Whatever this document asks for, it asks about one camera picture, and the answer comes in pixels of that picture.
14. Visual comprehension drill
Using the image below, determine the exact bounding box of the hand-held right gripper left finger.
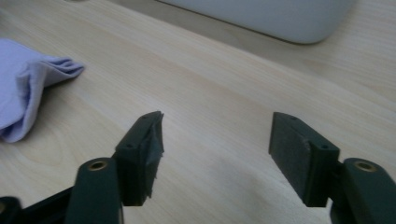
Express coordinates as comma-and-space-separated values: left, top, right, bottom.
113, 110, 165, 207

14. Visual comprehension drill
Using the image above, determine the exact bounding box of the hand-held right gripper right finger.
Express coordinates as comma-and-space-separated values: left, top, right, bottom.
268, 111, 341, 208

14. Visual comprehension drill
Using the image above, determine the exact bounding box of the white compartment storage box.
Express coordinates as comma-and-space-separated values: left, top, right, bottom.
155, 0, 357, 45

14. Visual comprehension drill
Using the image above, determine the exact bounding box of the lavender cloth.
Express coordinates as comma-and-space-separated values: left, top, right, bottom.
0, 37, 86, 144

